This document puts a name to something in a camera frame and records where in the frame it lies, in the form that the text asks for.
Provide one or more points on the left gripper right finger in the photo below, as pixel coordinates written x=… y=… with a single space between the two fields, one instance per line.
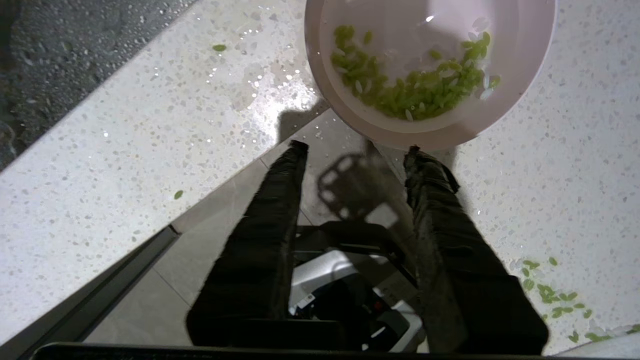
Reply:
x=460 y=280

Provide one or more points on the green rice grains in bowl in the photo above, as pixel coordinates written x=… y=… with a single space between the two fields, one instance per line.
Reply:
x=415 y=95

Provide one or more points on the pink plastic bowl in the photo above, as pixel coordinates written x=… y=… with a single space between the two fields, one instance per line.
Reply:
x=515 y=65

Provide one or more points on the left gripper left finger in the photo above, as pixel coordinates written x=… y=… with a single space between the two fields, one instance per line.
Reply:
x=255 y=270

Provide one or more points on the spilled green rice grains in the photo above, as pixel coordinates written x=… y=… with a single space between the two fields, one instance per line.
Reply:
x=547 y=294

